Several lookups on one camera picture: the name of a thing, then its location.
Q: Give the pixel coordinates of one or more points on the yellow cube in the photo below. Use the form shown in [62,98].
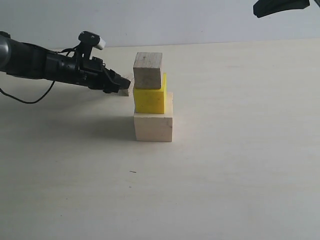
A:
[151,101]

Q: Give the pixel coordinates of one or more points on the medium wooden cube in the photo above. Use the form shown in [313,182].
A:
[147,70]

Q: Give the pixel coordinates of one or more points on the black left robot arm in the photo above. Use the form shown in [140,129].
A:
[26,60]

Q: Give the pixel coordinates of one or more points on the small wooden cube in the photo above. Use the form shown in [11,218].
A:
[128,92]

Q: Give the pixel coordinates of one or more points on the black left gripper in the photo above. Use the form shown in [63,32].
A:
[83,71]

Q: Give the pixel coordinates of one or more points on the large wooden cube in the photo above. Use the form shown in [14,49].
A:
[154,127]

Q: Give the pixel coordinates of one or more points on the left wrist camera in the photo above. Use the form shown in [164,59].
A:
[87,41]

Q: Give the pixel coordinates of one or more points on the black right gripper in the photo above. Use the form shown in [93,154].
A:
[264,8]

